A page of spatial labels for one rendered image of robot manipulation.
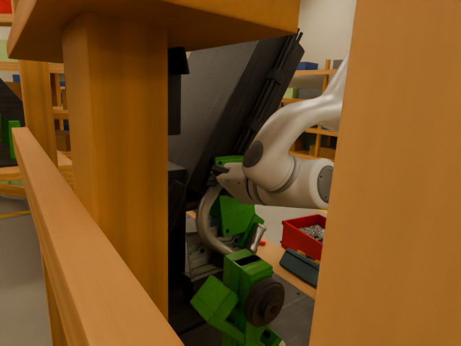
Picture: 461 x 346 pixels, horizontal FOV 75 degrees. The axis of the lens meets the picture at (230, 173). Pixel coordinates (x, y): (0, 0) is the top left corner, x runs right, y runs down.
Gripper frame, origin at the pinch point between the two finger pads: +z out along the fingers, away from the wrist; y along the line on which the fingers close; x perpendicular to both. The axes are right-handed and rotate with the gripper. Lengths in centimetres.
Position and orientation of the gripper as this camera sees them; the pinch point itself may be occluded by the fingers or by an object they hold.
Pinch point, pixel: (219, 185)
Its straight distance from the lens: 74.2
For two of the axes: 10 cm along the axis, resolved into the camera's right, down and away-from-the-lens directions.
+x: -5.0, 7.7, -4.0
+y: -6.4, -6.4, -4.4
